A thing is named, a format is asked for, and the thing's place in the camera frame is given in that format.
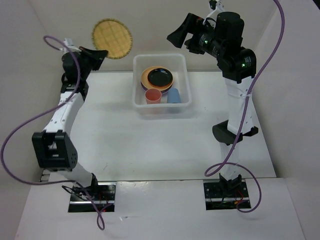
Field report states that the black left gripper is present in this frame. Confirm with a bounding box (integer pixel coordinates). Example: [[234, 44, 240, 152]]
[[77, 46, 109, 81]]

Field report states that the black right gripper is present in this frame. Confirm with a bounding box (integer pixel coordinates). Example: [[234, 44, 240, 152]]
[[166, 12, 225, 58]]

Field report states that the round bamboo mat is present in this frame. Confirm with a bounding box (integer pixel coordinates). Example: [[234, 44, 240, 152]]
[[91, 18, 133, 60]]

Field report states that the beige plastic plate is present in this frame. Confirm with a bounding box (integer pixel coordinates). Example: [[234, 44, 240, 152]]
[[141, 66, 174, 91]]

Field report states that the black round plate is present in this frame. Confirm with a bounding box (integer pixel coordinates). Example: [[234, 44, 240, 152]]
[[147, 67, 174, 87]]

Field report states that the pink plastic cup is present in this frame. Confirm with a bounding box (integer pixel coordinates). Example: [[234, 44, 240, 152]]
[[145, 88, 162, 104]]

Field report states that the blue plastic cup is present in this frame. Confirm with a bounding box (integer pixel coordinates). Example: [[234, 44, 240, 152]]
[[167, 87, 181, 104]]

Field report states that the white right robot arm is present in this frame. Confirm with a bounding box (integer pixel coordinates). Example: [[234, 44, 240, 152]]
[[167, 11, 259, 198]]

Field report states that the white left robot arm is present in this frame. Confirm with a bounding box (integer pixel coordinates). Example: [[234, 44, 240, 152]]
[[31, 47, 108, 200]]

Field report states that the translucent white plastic bin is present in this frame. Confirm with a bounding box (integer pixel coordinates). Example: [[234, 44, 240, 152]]
[[132, 53, 192, 118]]

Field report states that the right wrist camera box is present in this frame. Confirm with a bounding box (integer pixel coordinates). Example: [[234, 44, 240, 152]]
[[202, 0, 226, 26]]

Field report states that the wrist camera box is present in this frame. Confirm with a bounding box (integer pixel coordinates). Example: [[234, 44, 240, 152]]
[[60, 38, 81, 53], [202, 0, 226, 26]]

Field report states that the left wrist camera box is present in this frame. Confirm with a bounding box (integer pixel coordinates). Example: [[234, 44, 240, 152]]
[[60, 38, 81, 53]]

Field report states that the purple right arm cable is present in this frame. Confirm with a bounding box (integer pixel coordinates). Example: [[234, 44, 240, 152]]
[[204, 0, 286, 213]]

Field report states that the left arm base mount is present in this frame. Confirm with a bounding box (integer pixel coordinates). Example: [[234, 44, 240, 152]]
[[63, 182, 116, 213]]

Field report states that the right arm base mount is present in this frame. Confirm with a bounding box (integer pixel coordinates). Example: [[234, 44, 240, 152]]
[[203, 180, 251, 211]]

